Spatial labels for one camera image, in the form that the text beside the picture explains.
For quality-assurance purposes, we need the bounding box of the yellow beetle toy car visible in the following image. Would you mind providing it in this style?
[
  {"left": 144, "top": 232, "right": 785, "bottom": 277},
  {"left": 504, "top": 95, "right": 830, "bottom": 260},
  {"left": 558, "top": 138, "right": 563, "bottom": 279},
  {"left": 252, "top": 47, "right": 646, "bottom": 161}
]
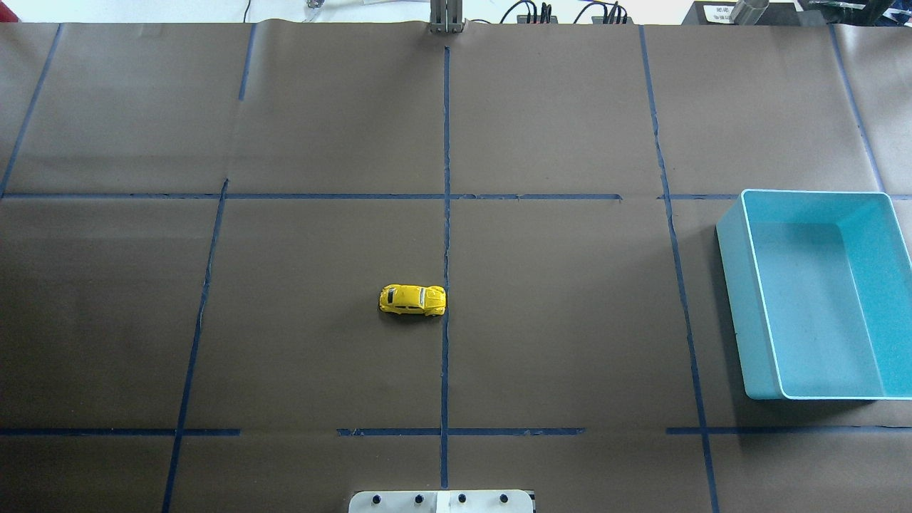
[{"left": 378, "top": 284, "right": 447, "bottom": 317}]

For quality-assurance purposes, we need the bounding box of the turquoise plastic bin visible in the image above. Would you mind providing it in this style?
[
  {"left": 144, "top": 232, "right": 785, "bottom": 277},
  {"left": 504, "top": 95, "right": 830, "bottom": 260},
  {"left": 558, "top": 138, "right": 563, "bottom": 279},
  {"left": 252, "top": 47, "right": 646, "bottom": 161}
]
[{"left": 716, "top": 189, "right": 911, "bottom": 400}]

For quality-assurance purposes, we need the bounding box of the silver metal cylinder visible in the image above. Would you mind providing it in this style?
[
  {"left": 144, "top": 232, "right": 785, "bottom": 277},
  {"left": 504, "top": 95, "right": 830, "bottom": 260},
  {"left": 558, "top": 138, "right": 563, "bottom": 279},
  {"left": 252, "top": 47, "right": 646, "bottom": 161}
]
[{"left": 729, "top": 0, "right": 771, "bottom": 26}]

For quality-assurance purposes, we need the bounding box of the black box with label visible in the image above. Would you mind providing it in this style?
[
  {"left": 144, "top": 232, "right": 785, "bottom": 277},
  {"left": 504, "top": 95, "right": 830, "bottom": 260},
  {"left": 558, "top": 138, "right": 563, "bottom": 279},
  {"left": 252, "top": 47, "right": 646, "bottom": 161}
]
[{"left": 680, "top": 1, "right": 801, "bottom": 26}]

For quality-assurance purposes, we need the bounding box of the grey metal post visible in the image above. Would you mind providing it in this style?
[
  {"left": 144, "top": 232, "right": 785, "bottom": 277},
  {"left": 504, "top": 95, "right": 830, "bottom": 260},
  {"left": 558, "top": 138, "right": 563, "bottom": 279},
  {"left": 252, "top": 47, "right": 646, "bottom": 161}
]
[{"left": 429, "top": 0, "right": 465, "bottom": 33}]

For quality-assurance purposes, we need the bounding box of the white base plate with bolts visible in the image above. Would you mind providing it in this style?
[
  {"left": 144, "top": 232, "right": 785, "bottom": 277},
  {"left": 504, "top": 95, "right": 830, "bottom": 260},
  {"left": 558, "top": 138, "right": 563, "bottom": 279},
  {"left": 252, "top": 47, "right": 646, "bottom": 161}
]
[{"left": 348, "top": 488, "right": 537, "bottom": 512}]

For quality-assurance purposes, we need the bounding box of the black cable bundle left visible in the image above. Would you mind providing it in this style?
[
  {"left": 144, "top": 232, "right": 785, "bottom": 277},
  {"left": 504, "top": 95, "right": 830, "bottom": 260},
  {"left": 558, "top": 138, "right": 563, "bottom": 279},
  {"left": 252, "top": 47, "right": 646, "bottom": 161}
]
[{"left": 499, "top": 0, "right": 559, "bottom": 25}]

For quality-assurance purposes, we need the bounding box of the black cable bundle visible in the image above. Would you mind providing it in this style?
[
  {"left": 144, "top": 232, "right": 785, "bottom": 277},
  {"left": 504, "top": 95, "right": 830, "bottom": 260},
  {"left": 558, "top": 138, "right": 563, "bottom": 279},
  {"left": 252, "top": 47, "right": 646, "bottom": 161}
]
[
  {"left": 499, "top": 0, "right": 559, "bottom": 25},
  {"left": 574, "top": 0, "right": 635, "bottom": 25}
]

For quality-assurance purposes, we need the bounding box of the black cable bundle right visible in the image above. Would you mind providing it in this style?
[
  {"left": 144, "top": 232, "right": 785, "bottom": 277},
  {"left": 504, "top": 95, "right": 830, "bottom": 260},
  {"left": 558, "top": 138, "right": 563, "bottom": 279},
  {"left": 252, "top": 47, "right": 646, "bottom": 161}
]
[{"left": 574, "top": 0, "right": 635, "bottom": 25}]

